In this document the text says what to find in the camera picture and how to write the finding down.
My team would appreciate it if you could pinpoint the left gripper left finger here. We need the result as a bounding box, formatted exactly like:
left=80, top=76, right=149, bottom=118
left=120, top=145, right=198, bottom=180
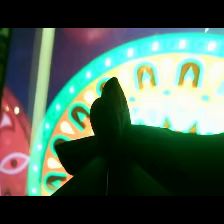
left=51, top=155, right=108, bottom=197

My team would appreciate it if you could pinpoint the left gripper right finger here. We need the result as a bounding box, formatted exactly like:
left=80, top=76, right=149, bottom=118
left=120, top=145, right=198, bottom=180
left=107, top=155, right=174, bottom=197

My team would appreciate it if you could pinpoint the black garment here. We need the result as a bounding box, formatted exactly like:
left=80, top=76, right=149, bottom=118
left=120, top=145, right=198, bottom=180
left=53, top=77, right=224, bottom=197

